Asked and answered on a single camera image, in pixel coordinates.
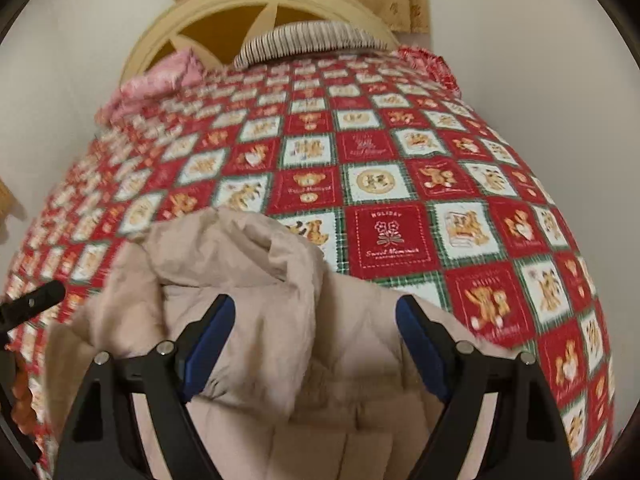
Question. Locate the person's left hand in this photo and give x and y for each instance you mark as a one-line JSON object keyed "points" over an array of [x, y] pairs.
{"points": [[23, 414]]}

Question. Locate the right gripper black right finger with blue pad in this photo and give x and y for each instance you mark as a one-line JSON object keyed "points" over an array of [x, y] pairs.
{"points": [[499, 419]]}

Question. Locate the beige quilted puffer coat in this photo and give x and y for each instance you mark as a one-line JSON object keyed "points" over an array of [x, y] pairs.
{"points": [[314, 381]]}

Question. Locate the red floral cloth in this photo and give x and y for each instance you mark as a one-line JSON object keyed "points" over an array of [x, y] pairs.
{"points": [[431, 65]]}

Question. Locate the striped grey pillow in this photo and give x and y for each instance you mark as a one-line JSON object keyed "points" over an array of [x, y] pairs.
{"points": [[307, 37]]}

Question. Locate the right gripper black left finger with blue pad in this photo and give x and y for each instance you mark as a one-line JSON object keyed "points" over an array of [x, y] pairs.
{"points": [[101, 438]]}

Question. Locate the beige side curtain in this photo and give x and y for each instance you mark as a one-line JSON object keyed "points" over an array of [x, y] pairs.
{"points": [[7, 201]]}

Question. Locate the pink folded blanket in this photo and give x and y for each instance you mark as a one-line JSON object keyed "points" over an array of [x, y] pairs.
{"points": [[178, 70]]}

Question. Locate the red teddy bear bedspread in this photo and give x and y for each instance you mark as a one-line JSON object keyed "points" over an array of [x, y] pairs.
{"points": [[393, 178]]}

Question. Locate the cream round wooden headboard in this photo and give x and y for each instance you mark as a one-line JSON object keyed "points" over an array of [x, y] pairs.
{"points": [[216, 29]]}

